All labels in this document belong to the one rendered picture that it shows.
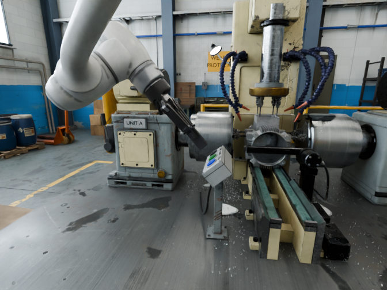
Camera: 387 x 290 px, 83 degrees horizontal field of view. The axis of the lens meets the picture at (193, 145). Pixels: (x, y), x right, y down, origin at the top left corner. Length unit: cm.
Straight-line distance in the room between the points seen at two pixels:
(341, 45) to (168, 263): 640
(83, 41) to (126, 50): 19
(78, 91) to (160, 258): 50
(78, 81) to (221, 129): 61
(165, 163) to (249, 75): 67
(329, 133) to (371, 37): 596
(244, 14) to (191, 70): 503
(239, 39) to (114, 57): 81
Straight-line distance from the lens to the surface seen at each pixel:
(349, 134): 110
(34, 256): 86
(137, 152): 105
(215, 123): 100
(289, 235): 81
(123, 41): 68
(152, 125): 101
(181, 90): 612
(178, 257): 72
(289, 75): 134
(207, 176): 62
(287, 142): 104
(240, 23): 134
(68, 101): 65
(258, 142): 121
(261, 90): 105
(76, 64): 55
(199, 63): 628
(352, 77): 676
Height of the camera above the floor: 128
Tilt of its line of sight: 14 degrees down
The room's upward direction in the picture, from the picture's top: straight up
